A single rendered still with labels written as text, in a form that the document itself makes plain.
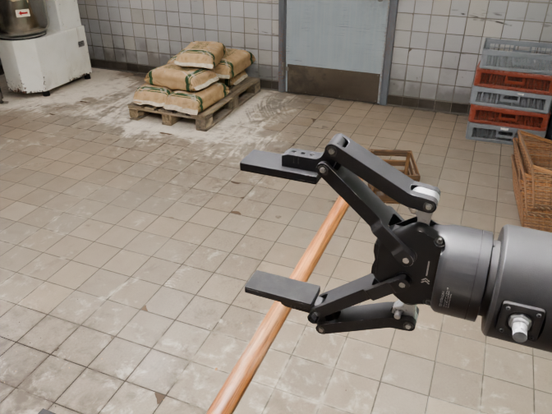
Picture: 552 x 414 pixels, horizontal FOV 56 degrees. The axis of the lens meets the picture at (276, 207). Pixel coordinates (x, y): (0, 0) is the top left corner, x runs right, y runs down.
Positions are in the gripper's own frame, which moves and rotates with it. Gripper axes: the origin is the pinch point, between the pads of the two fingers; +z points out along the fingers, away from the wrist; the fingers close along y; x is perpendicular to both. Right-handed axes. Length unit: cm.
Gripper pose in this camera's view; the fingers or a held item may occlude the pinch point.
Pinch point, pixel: (259, 227)
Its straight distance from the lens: 49.4
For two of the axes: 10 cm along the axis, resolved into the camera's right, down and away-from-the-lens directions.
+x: 3.8, -4.7, 8.0
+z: -9.3, -1.9, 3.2
